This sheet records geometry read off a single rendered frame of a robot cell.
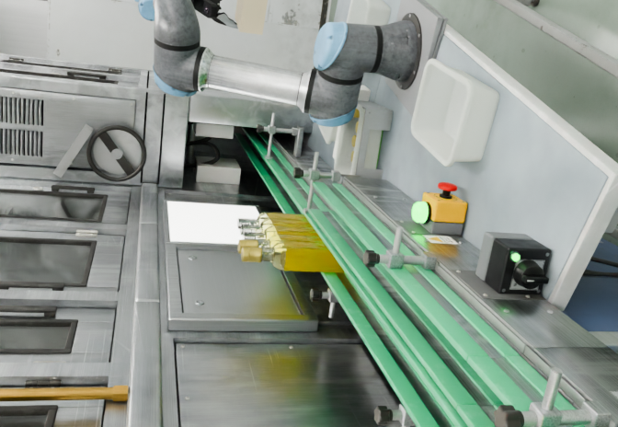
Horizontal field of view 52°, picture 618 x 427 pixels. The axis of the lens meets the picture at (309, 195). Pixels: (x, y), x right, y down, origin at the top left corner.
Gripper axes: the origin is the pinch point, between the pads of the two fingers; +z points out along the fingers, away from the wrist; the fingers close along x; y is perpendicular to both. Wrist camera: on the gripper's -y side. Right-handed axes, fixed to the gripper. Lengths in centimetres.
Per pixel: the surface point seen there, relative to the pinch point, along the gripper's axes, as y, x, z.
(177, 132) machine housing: 13, 54, -18
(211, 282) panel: -82, 48, -10
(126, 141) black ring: 11, 59, -36
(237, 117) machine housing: 15.5, 46.3, 4.7
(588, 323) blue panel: -143, 4, 41
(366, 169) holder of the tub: -62, 23, 31
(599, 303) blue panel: -136, 6, 49
